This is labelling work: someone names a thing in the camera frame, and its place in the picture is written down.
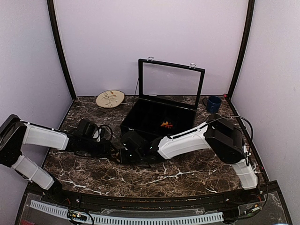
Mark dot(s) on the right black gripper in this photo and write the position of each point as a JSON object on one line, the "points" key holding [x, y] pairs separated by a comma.
{"points": [[123, 158]]}

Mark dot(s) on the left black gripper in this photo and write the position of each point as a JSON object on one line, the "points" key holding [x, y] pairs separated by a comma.
{"points": [[104, 150]]}

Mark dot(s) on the red yellow black argyle sock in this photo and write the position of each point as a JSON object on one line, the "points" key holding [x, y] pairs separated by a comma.
{"points": [[167, 125]]}

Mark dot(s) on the brown tan argyle sock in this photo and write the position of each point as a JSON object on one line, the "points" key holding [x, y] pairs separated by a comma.
{"points": [[115, 156]]}

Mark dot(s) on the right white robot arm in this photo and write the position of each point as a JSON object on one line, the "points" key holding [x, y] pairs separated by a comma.
{"points": [[217, 133]]}

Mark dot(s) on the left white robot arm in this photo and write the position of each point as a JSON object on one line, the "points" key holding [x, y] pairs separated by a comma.
{"points": [[14, 133]]}

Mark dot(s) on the floral ceramic plate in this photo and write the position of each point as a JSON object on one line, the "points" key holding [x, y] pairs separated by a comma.
{"points": [[110, 99]]}

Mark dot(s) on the black display box with lid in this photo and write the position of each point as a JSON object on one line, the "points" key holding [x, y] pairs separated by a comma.
{"points": [[166, 92]]}

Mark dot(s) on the small circuit board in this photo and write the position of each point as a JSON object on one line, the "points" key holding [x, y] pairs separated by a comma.
{"points": [[76, 216]]}

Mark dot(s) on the dark blue mug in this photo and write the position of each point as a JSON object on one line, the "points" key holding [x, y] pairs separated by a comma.
{"points": [[212, 103]]}

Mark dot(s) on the grey slotted cable duct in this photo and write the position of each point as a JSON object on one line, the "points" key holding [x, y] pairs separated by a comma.
{"points": [[127, 218]]}

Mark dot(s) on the black front rail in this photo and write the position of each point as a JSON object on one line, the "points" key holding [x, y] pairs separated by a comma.
{"points": [[269, 195]]}

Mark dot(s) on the left black frame post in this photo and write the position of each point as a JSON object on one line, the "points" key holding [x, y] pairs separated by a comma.
{"points": [[59, 48]]}

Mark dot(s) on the black frame post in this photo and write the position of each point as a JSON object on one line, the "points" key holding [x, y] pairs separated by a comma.
{"points": [[59, 48], [243, 46]]}

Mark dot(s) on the right black frame post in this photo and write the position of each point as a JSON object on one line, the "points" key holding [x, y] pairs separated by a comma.
{"points": [[243, 46]]}

